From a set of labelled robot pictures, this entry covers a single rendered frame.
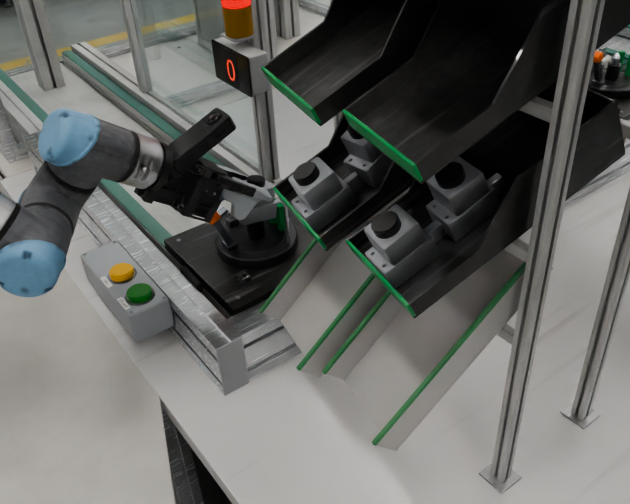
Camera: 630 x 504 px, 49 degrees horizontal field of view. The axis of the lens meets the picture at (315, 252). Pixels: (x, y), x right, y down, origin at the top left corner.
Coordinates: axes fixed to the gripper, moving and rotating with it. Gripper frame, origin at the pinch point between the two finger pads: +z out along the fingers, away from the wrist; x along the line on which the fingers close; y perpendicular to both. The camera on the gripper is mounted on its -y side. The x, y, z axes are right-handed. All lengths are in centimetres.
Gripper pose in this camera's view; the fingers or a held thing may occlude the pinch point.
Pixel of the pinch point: (258, 186)
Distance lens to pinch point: 114.9
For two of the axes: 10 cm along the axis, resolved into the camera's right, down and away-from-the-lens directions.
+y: -4.5, 8.7, 2.0
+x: 5.9, 4.6, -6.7
